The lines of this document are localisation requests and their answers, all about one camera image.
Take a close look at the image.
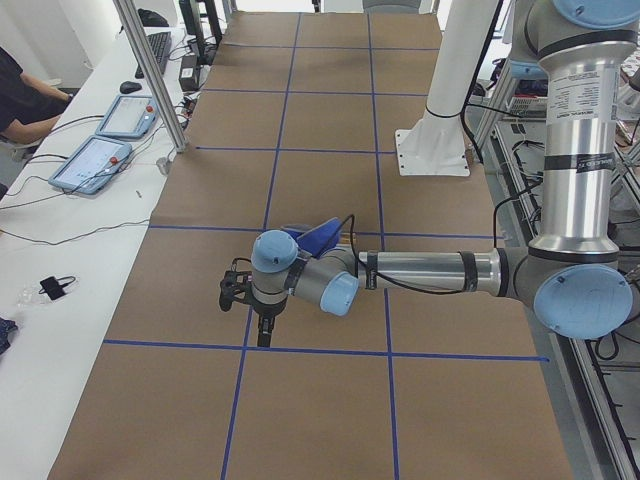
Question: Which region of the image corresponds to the black power adapter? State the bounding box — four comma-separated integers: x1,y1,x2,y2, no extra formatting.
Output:
179,53,201,92

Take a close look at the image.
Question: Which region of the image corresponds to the lower teach pendant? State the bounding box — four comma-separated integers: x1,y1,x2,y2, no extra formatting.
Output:
48,135,133,195

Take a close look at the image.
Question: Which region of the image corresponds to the upper teach pendant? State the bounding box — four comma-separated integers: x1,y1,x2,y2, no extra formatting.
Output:
96,94,157,140

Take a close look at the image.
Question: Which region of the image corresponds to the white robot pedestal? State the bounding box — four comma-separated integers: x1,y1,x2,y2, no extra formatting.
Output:
395,0,501,177

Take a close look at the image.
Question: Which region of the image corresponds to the teach pendant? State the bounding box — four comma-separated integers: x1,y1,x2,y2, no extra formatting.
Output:
48,135,133,195
96,94,157,140

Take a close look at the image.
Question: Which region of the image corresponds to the blue microfiber towel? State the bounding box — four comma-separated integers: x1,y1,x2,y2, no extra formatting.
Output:
281,217,342,258

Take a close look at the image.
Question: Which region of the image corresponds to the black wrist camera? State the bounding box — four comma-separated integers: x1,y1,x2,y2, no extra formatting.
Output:
218,270,252,312

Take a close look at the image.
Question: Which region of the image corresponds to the seated person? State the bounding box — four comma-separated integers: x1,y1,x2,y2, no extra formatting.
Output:
1,49,73,145

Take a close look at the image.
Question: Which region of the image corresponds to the small black device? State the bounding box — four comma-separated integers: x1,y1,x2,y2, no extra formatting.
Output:
39,276,66,301

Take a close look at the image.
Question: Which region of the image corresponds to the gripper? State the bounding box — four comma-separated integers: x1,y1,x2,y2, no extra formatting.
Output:
254,300,286,347

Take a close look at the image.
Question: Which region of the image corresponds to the brown paper table cover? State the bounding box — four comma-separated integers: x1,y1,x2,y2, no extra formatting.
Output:
50,13,572,479

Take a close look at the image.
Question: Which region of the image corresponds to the black keyboard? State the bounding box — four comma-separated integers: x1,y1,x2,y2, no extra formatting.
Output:
147,31,172,74

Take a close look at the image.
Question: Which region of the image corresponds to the black computer mouse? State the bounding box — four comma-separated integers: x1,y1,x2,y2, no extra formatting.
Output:
119,81,142,95

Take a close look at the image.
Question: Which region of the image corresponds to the aluminium frame post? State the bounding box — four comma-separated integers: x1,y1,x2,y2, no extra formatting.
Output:
113,0,187,153

